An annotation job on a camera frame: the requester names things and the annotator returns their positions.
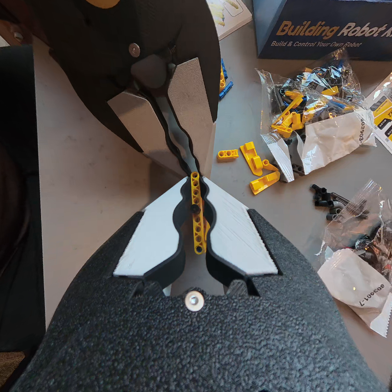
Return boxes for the short yellow three-hole beam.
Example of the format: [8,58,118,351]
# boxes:
[216,148,241,162]

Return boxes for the loose black connector parts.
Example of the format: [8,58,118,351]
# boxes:
[309,183,350,223]

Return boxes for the grey desk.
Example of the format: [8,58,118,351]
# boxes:
[31,0,392,386]

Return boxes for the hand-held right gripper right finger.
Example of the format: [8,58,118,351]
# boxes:
[202,178,279,286]

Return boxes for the short yellow beam blue pin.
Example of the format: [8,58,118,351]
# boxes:
[218,58,235,99]

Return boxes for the yellow L-shaped piece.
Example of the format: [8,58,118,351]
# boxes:
[239,141,264,177]

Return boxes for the plastic bag of black parts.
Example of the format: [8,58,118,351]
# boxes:
[315,179,392,339]

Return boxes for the plastic bag of yellow parts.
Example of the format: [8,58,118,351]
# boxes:
[256,49,378,184]

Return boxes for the yellow beam black pin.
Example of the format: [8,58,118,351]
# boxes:
[189,172,206,255]

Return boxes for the blue kit box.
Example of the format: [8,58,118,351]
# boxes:
[252,0,392,61]

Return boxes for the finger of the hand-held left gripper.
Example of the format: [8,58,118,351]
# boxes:
[108,90,188,177]
[166,57,217,174]

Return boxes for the open white instruction manual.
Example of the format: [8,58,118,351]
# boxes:
[205,0,253,41]

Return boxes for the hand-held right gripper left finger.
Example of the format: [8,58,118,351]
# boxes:
[114,178,188,286]

